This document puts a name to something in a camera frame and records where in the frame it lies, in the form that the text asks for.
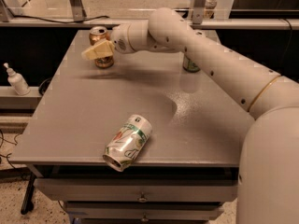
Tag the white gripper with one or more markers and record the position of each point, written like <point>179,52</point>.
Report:
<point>120,37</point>

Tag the orange LaCroix can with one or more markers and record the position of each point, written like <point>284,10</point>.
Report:
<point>102,47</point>

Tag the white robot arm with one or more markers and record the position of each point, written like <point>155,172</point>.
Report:
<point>268,183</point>

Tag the green soda can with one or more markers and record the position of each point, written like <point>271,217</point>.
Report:
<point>189,65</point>

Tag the white lying soda can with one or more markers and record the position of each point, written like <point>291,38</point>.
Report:
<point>125,146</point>

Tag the white pump bottle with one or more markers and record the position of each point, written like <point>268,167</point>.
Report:
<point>17,81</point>

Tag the grey drawer cabinet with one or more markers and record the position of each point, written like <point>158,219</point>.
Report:
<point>185,172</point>

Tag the metal bracket left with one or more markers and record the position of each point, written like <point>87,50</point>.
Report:
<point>78,11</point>

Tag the metal bracket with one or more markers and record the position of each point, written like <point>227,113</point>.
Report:
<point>198,7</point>
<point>78,11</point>

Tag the metal bracket right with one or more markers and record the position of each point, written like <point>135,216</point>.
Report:
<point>198,7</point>

